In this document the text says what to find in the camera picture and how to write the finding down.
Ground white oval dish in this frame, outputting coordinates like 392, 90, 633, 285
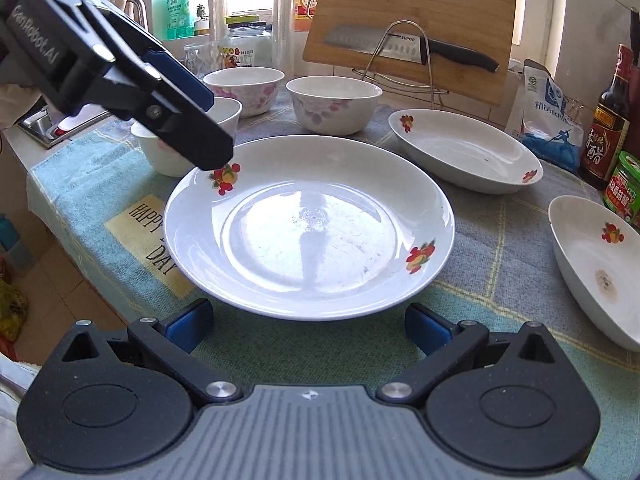
548, 195, 640, 352
388, 108, 545, 195

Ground labelled glass jar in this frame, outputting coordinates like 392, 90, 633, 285
220, 16, 273, 70

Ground bamboo cutting board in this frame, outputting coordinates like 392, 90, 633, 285
302, 0, 518, 107

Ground white blue salt bag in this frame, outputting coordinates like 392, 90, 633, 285
506, 58, 586, 168

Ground green dish soap bottle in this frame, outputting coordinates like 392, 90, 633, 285
165, 0, 197, 41

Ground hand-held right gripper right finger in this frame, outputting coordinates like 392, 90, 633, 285
377, 304, 571, 407

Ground clear drinking glass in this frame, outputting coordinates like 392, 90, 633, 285
184, 42, 221, 73

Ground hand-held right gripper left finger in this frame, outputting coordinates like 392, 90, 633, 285
47, 298, 241, 408

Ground clear plastic sleeve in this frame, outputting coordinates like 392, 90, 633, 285
272, 0, 297, 68

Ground teal container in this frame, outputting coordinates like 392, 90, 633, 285
0, 214, 32, 272

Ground metal wire rack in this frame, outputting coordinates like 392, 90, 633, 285
351, 20, 450, 98

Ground green lid jar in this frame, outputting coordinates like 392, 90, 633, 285
602, 150, 640, 223

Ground person's white clothing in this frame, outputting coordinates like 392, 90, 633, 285
0, 355, 42, 480

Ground large round white plate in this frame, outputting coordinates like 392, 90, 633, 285
164, 135, 456, 322

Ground white bowl pink flowers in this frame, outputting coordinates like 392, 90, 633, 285
285, 76, 383, 137
202, 66, 286, 118

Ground metal sink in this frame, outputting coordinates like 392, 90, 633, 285
19, 105, 112, 150

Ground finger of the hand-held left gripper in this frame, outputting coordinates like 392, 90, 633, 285
99, 6, 216, 112
85, 61, 235, 171

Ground black handled kitchen knife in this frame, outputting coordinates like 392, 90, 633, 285
322, 25, 501, 73

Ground blue grey plaid tablecloth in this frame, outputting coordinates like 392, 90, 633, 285
27, 102, 640, 480

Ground dark vinegar bottle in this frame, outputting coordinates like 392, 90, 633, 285
579, 44, 636, 191

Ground pale cloth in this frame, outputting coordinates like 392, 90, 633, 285
102, 0, 149, 31

